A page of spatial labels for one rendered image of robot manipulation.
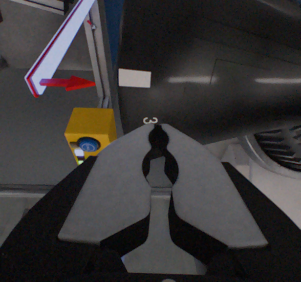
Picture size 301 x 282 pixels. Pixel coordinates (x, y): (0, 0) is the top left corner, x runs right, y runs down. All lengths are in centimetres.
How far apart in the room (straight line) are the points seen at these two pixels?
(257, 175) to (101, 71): 47
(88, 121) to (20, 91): 109
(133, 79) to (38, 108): 118
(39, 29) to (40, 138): 76
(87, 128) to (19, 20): 127
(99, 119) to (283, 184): 44
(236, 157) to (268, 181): 33
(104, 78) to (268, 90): 47
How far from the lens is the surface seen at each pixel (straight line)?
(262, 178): 51
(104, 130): 47
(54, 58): 29
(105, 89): 64
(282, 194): 54
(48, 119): 129
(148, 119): 23
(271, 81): 24
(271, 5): 22
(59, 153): 110
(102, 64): 60
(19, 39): 174
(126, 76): 21
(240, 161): 83
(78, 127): 49
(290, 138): 41
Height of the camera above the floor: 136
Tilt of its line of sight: 41 degrees down
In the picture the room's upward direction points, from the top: 180 degrees counter-clockwise
